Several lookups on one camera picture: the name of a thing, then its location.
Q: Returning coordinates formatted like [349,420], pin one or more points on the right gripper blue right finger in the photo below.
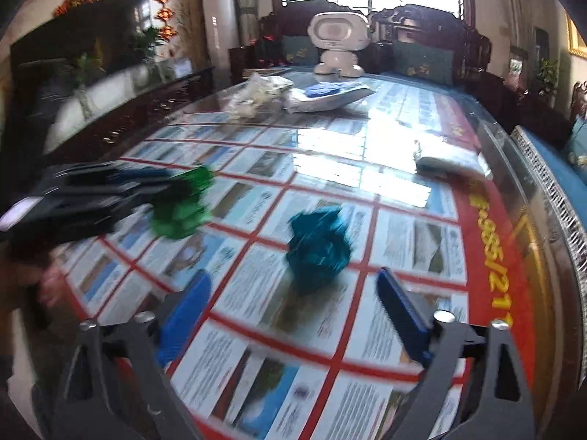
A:
[412,328]

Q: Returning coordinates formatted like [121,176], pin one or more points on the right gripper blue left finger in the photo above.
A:
[178,315]

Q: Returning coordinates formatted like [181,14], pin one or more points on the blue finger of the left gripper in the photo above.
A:
[146,177]

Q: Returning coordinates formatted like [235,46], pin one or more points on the green paper ball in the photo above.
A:
[180,209]

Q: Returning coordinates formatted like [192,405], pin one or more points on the teal paper ball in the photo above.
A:
[319,249]

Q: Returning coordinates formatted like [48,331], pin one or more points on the person left hand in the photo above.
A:
[51,283]

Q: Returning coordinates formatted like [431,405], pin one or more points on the dark wooden tv cabinet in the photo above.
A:
[108,136]

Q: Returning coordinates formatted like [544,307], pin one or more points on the black television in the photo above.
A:
[90,41]

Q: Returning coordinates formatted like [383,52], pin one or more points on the red paper lantern decorations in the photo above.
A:
[164,15]

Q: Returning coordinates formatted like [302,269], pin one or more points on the clear bag of white items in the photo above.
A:
[259,93]

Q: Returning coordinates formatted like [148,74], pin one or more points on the white standing air conditioner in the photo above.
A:
[221,31]

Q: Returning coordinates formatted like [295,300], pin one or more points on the white tray with blue cloth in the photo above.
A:
[325,96]

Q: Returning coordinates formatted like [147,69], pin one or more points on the white toy robot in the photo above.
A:
[340,36]

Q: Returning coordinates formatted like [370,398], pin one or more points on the far wooden armchair set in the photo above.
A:
[412,40]

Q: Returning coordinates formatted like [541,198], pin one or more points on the potted green plant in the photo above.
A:
[546,78]

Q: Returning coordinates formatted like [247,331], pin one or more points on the gold framed painting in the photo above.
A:
[575,43]

